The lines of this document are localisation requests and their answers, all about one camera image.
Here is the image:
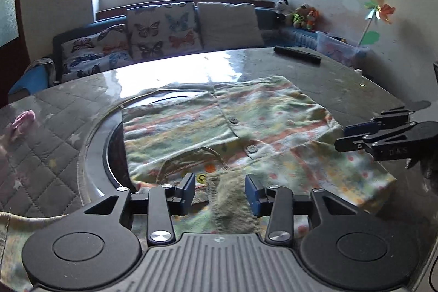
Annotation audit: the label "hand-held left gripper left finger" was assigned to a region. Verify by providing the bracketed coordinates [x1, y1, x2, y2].
[84, 173, 196, 246]

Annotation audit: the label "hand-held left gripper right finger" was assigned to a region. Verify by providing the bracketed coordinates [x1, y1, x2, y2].
[245, 173, 361, 242]

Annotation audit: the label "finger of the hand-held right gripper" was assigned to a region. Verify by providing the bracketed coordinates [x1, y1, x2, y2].
[334, 123, 417, 162]
[344, 106, 416, 137]

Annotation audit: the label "colourful printed button shirt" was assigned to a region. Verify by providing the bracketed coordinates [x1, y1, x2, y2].
[121, 74, 398, 239]

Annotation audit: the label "clear plastic storage box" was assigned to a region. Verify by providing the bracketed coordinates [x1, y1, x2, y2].
[315, 31, 372, 69]

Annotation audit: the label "round black table inset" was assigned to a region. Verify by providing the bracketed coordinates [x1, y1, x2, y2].
[81, 89, 220, 198]

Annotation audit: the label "black remote control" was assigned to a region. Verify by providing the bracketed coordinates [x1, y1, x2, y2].
[274, 45, 322, 66]

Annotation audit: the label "colourful paper pinwheel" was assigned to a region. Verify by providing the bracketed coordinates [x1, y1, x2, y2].
[356, 0, 396, 48]

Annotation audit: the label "orange plush toy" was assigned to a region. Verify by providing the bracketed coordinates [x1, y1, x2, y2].
[292, 4, 321, 32]

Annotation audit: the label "blue sofa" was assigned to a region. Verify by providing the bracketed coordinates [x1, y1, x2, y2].
[8, 3, 329, 94]

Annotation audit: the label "black and white plush toy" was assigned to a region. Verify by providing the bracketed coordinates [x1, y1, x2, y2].
[275, 0, 295, 22]

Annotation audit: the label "grey quilted star mat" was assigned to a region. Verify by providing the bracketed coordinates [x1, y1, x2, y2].
[0, 75, 120, 219]

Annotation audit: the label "beige cushion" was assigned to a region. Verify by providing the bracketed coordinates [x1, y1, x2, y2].
[196, 2, 265, 51]

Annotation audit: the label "butterfly print side cushion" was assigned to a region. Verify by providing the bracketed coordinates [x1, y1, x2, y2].
[61, 24, 135, 83]

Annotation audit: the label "pink cloth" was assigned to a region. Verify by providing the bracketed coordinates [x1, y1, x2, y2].
[10, 110, 37, 143]

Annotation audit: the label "blue and grey cloth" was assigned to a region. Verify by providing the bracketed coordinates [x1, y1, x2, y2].
[8, 57, 57, 96]

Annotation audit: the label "dark wooden door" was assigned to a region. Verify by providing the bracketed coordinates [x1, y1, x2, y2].
[0, 0, 31, 108]

